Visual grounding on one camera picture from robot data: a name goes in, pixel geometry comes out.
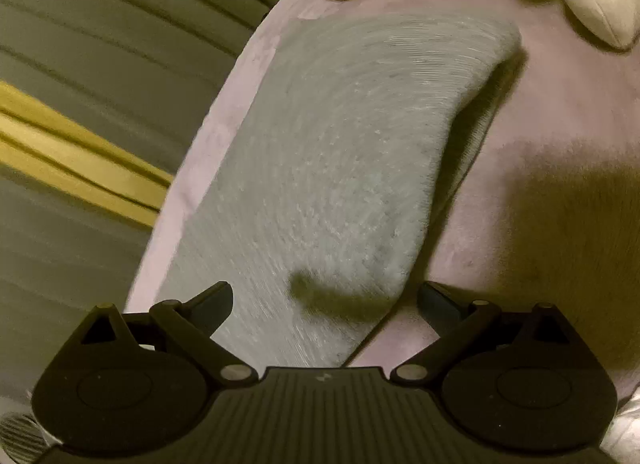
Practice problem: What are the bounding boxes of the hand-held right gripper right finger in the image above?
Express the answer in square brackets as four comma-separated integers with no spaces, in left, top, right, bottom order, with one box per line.
[389,281,571,388]

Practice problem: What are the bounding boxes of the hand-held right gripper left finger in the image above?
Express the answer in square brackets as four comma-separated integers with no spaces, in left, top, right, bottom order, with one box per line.
[75,281,256,388]

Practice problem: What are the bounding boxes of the grey pants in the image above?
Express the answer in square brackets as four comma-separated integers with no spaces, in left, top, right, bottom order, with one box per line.
[152,14,524,370]

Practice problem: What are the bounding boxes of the green curtain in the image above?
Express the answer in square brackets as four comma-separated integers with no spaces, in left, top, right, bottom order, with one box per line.
[0,164,162,420]
[0,0,296,182]

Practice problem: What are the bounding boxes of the yellow curtain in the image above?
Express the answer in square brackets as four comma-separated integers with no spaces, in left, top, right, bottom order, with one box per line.
[0,81,174,231]

